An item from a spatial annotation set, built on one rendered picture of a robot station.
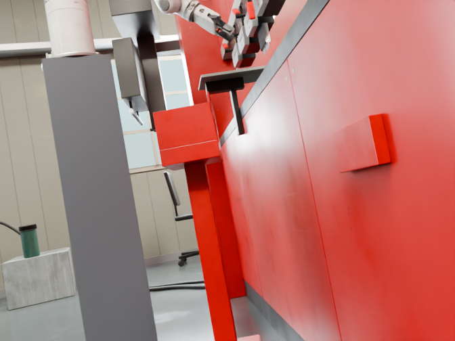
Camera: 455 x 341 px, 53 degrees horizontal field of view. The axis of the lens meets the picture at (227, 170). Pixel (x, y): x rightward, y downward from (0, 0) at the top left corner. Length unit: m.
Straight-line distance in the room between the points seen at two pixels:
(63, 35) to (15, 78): 3.87
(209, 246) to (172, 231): 3.79
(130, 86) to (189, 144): 1.59
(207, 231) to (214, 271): 0.12
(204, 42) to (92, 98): 1.50
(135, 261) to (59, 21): 0.70
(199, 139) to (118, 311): 0.50
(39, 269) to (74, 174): 2.77
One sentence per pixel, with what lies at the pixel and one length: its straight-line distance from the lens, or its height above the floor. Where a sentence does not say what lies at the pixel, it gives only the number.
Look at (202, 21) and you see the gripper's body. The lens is 1.86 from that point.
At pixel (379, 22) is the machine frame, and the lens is 0.65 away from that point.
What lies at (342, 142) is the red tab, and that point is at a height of 0.60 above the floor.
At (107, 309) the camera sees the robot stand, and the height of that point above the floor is 0.31.
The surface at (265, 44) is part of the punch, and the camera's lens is 1.81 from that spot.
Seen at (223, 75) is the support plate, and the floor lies 0.99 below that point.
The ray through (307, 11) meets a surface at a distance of 0.91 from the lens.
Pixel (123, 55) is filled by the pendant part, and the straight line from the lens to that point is 2.85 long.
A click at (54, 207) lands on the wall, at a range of 4.99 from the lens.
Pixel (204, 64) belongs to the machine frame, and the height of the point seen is 1.33.
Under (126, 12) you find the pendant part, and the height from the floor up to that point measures 1.76.
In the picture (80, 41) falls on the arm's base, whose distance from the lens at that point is 1.39.
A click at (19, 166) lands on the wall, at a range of 5.05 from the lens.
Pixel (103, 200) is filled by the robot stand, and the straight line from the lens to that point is 1.26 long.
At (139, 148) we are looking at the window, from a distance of 5.07.
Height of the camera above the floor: 0.54
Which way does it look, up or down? 4 degrees up
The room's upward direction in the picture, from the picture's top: 10 degrees counter-clockwise
